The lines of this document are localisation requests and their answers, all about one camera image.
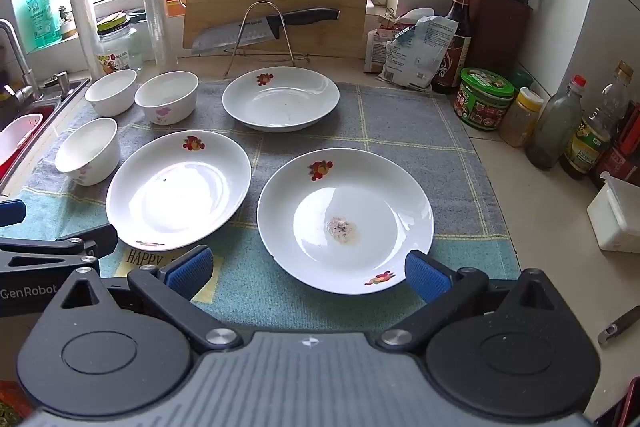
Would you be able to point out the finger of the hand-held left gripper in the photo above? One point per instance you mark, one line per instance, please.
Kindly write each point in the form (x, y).
(10, 213)
(75, 247)

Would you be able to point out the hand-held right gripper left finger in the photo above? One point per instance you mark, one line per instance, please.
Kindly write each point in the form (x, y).
(189, 269)

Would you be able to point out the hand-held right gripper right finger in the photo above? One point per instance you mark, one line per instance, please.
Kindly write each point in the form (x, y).
(426, 276)

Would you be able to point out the white plate with food residue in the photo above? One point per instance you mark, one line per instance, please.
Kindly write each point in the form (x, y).
(345, 202)

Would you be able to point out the red white plastic basin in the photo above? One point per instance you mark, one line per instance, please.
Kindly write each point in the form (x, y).
(20, 137)

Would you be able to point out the metal sink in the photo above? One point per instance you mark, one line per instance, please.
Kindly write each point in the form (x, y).
(55, 107)

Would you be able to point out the grey teal checked towel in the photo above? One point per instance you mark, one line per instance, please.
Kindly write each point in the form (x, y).
(400, 132)

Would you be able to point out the metal faucet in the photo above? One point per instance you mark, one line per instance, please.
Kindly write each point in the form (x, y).
(15, 52)

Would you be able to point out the white bowl pink flower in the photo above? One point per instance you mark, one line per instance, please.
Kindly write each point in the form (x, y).
(167, 99)

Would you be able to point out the yellow lid spice jar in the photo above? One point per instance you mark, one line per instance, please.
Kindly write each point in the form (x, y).
(517, 122)

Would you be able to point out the green lid sauce tub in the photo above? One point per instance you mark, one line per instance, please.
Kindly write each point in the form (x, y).
(482, 99)

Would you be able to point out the glass bottle red cap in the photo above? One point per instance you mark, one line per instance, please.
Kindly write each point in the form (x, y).
(552, 132)

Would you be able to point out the stack of white plastic cups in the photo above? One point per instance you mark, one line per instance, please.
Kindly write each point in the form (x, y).
(84, 32)

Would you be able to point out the glass jar yellow green lid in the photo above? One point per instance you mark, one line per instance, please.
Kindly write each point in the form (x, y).
(117, 49)

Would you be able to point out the small potted plant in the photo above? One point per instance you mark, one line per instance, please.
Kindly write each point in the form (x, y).
(65, 24)

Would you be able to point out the white plastic box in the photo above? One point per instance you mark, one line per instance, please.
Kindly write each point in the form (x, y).
(615, 217)

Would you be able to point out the green dish soap bottle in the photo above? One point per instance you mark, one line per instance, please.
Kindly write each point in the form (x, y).
(42, 17)

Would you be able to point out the oil bottle yellow label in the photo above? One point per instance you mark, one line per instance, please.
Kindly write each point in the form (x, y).
(585, 147)

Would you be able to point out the white bag blue print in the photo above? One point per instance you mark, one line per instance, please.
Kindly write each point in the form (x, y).
(415, 52)

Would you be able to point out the white bag orange print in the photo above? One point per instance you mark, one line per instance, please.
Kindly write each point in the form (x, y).
(375, 52)

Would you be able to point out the dark red bottle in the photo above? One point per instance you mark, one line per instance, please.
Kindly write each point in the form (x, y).
(622, 152)

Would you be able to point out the dark red knife block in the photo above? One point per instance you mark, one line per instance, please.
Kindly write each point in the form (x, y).
(500, 32)

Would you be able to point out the dark soy sauce bottle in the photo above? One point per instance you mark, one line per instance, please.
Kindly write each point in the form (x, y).
(462, 7)

